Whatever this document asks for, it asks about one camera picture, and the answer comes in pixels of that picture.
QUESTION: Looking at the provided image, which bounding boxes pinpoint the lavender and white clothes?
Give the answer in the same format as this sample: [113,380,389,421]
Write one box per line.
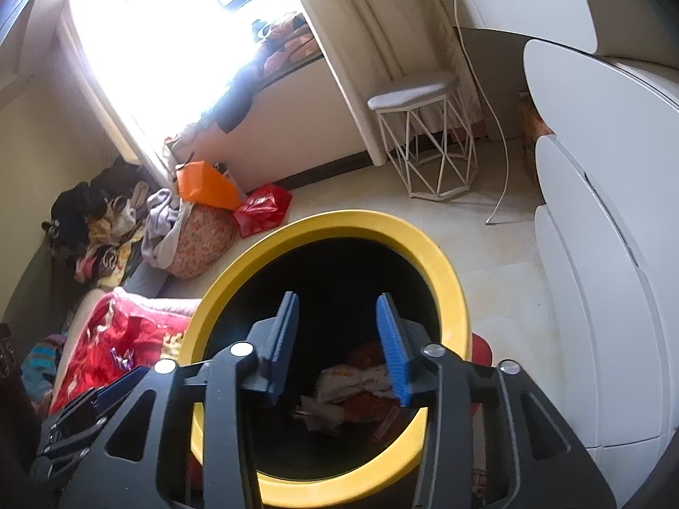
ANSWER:
[140,188,192,271]

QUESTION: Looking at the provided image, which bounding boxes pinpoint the orange patterned bag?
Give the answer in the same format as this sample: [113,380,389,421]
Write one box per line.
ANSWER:
[517,92,547,176]

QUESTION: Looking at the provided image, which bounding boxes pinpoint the orange red snack wrapper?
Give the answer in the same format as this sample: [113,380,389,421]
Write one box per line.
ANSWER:
[339,392,404,428]

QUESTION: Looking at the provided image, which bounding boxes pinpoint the window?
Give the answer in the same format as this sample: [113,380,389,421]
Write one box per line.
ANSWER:
[69,0,298,133]

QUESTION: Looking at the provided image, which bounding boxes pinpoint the red stool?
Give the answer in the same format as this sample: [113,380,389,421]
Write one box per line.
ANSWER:
[185,331,495,509]

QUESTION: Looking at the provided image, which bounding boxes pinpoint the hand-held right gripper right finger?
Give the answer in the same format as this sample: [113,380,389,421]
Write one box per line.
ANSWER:
[376,291,619,509]

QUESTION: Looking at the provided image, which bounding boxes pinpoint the cream curtain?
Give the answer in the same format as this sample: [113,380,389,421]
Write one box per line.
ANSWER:
[278,0,489,168]

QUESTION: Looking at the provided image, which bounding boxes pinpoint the floral laundry basket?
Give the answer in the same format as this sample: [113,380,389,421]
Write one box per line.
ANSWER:
[168,202,239,280]

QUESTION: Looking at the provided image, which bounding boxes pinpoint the white wire stool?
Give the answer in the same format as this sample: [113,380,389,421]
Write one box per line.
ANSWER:
[367,71,481,202]

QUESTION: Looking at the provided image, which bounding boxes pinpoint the dark blue jacket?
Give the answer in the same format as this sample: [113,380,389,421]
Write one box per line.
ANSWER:
[215,71,266,133]

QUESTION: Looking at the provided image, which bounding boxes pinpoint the white red snack wrapper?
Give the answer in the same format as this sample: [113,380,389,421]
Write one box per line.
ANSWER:
[315,363,393,404]

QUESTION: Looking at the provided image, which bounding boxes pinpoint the white cable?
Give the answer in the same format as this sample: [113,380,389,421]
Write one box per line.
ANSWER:
[453,0,513,226]

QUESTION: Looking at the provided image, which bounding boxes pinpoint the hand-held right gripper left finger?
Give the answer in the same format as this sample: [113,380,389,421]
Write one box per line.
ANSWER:
[58,291,300,509]

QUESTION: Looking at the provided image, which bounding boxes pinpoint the orange paper bag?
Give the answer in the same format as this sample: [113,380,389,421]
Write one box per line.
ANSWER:
[175,160,244,212]

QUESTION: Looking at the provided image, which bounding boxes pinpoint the purple snack wrapper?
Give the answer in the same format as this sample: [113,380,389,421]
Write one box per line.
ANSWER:
[109,346,136,372]

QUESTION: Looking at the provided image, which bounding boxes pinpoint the red plastic bag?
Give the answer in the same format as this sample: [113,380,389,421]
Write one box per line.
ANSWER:
[234,183,294,238]

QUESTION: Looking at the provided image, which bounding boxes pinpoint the yellow rimmed trash can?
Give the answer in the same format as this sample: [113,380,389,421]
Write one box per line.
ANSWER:
[177,211,473,496]

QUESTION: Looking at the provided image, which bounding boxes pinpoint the striped colourful cloth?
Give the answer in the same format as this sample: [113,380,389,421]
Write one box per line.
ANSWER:
[21,334,67,398]

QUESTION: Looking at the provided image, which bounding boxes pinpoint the red floral blanket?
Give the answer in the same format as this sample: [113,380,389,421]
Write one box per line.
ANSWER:
[48,289,194,417]

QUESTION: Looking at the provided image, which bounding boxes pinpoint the white curved cabinet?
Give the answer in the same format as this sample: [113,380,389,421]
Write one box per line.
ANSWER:
[522,37,679,449]

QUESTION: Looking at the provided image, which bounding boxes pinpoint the pile of mixed clothes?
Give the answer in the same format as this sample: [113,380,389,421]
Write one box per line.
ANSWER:
[42,164,152,284]

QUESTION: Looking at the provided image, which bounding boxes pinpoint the white window seat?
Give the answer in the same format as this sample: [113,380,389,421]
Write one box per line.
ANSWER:
[159,48,377,197]

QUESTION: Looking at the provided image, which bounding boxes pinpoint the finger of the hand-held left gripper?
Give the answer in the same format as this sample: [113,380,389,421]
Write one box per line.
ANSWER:
[79,366,152,415]

